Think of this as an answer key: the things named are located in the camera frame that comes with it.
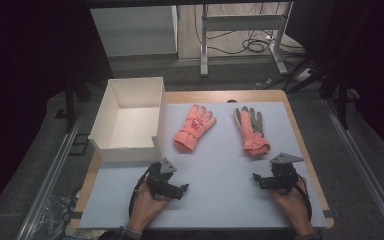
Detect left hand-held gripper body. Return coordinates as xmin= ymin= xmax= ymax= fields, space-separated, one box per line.
xmin=145 ymin=157 xmax=181 ymax=201

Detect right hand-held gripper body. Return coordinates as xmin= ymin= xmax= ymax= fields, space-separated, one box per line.
xmin=265 ymin=152 xmax=305 ymax=195

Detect pink glove with grey palm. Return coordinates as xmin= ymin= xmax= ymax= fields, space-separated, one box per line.
xmin=233 ymin=105 xmax=272 ymax=157

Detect white box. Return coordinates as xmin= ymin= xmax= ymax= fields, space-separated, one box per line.
xmin=88 ymin=76 xmax=168 ymax=164

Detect person's left hand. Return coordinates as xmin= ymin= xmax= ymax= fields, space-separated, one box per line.
xmin=128 ymin=182 xmax=173 ymax=233

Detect person's right hand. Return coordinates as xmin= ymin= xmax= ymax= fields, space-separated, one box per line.
xmin=269 ymin=175 xmax=315 ymax=236

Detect light blue table mat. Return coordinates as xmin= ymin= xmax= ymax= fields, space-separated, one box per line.
xmin=79 ymin=101 xmax=328 ymax=231

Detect black stand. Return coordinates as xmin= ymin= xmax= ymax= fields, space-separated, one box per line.
xmin=54 ymin=77 xmax=92 ymax=134
xmin=319 ymin=75 xmax=362 ymax=131

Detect white power strip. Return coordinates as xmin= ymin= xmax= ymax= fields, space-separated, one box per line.
xmin=294 ymin=67 xmax=313 ymax=83

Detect clear plastic bag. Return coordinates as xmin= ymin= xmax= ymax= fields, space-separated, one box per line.
xmin=32 ymin=194 xmax=81 ymax=240

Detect white cabinet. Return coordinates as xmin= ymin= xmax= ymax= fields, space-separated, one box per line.
xmin=89 ymin=4 xmax=179 ymax=58

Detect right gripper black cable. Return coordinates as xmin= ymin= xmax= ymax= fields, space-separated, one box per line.
xmin=294 ymin=174 xmax=314 ymax=222

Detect metal floor rail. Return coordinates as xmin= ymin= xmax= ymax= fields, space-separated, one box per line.
xmin=323 ymin=98 xmax=384 ymax=240
xmin=15 ymin=102 xmax=88 ymax=240

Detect black floor bracket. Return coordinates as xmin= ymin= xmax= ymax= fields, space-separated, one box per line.
xmin=68 ymin=132 xmax=91 ymax=156

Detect black floor cables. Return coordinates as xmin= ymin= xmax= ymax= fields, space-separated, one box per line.
xmin=194 ymin=3 xmax=306 ymax=57

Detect white metal desk frame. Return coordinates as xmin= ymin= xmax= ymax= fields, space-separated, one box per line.
xmin=199 ymin=1 xmax=295 ymax=78

